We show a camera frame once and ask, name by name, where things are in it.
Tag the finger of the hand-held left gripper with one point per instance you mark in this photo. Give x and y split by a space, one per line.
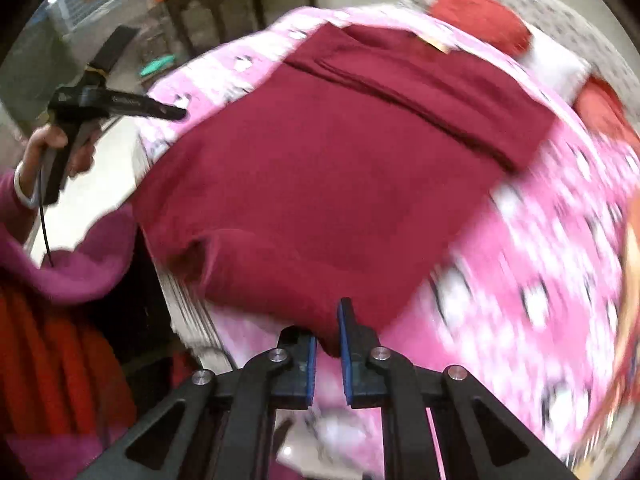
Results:
145 106

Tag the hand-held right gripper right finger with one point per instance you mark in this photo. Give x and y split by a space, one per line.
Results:
342 360

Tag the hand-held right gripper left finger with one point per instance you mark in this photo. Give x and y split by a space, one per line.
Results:
311 370

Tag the dark red sweater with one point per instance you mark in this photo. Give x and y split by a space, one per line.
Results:
325 185

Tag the person's left forearm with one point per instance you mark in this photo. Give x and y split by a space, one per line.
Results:
75 270

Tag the person's left hand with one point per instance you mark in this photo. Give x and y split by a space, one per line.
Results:
50 137

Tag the teal plastic object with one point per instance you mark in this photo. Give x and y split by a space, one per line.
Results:
157 66

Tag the dark wooden table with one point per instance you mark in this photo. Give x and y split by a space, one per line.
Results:
225 5

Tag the white mattress edge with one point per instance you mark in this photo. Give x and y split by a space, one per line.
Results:
192 315

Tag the pink penguin print blanket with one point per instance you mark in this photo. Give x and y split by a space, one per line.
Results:
525 260

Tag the person's orange knit garment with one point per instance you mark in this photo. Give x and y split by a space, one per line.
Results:
50 360

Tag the orange and yellow blanket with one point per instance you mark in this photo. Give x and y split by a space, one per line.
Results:
632 260

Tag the red heart-shaped pillow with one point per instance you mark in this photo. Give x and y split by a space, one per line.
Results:
605 105
475 15

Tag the white pillow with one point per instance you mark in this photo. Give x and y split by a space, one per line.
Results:
555 67

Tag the floral upholstered headboard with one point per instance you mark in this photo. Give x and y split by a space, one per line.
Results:
575 20

